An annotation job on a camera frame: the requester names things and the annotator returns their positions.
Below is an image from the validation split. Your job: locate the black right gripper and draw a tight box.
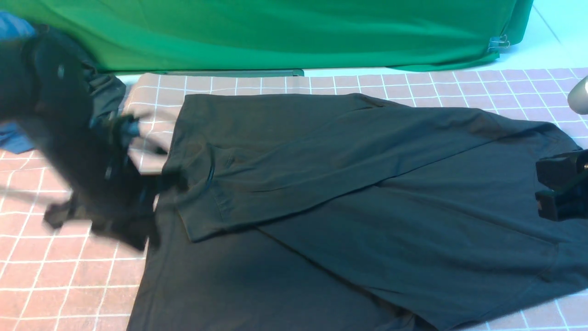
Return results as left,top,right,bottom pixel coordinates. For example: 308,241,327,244
535,149,588,222

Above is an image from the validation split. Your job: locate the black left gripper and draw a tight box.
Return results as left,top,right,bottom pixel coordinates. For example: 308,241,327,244
44,115,161,251

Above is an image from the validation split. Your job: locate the dark gray long-sleeved shirt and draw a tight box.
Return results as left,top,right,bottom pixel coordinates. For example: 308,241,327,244
127,94,587,331

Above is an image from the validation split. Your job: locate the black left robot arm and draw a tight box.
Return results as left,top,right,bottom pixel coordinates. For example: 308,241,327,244
1,34,161,251

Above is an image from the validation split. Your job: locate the dark gray crumpled garment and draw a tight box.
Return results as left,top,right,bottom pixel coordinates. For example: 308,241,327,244
79,55,126,124

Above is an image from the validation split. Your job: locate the pink checkered tablecloth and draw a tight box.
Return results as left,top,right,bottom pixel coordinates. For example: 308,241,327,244
1,68,587,331

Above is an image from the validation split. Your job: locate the metal binder clip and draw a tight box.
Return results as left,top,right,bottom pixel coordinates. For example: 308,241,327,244
487,35,511,53

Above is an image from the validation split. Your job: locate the gray metal bar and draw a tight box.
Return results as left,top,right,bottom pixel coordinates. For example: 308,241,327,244
153,69,305,78

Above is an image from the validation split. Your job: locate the blue crumpled garment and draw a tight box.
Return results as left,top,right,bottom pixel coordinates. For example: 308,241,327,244
0,11,35,154

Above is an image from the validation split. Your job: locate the green backdrop cloth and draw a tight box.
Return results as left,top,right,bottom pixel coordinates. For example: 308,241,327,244
1,0,533,73

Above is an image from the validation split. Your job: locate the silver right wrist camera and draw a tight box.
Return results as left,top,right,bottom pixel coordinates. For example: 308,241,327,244
567,77,588,115

